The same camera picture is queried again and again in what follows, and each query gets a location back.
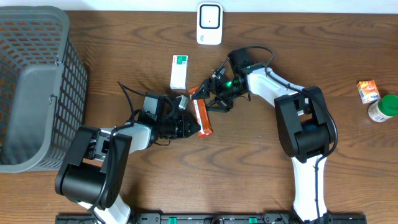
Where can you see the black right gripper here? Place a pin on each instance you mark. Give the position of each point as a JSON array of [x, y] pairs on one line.
[[216, 85]]

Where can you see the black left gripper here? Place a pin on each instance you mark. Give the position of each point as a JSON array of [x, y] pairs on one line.
[[181, 119]]

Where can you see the orange snack packet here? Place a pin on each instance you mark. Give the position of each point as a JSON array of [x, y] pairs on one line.
[[201, 114]]

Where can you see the white Panadol medicine box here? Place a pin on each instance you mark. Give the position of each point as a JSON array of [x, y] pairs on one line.
[[179, 71]]

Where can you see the orange Kleenex tissue pack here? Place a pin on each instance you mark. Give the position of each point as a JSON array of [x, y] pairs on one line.
[[368, 91]]

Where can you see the green lid jar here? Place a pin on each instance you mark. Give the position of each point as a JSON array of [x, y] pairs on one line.
[[383, 109]]

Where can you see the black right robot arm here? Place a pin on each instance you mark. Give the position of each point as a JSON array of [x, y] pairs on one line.
[[307, 131]]

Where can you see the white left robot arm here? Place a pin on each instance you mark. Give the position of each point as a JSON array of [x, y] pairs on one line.
[[92, 171]]

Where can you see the white barcode scanner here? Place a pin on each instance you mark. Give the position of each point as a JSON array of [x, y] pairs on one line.
[[209, 23]]

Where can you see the grey plastic basket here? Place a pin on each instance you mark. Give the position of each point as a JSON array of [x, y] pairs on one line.
[[43, 88]]

